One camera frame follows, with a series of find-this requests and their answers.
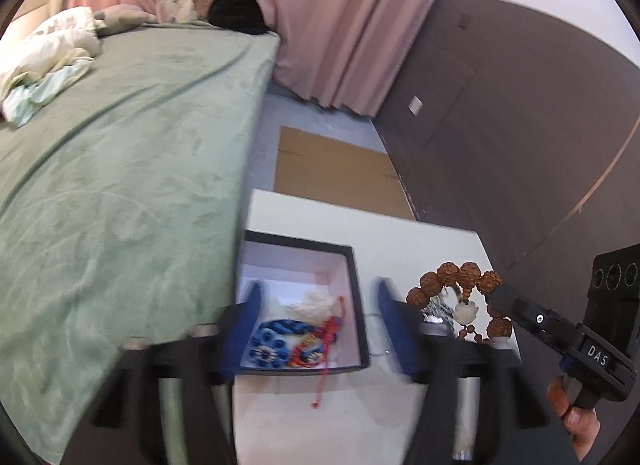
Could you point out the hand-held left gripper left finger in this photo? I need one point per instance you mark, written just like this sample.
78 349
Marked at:
248 308

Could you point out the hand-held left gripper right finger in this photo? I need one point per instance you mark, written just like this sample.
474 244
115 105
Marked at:
395 317

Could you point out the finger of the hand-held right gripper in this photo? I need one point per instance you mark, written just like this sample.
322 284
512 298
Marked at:
525 314

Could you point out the black jewelry box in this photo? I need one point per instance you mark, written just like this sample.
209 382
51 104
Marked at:
300 305

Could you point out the person's right hand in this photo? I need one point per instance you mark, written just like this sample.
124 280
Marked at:
570 412

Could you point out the white crumpled tissue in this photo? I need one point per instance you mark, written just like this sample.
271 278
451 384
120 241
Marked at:
315 307

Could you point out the white table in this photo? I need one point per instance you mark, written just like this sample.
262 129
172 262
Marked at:
350 395

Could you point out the cardboard sheet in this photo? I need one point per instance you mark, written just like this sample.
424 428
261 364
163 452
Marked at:
335 175

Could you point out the green blanket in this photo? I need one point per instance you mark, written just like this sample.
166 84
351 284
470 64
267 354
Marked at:
115 195

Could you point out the black cloth bundle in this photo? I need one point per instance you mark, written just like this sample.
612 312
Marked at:
237 10

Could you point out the pink curtain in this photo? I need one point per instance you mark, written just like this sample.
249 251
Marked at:
345 20

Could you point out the floral pillow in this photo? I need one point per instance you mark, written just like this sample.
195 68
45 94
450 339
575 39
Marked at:
185 4

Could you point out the grey plush toy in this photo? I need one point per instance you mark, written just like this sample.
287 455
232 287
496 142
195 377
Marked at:
122 17

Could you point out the cream crumpled quilt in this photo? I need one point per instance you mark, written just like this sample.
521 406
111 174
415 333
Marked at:
45 57

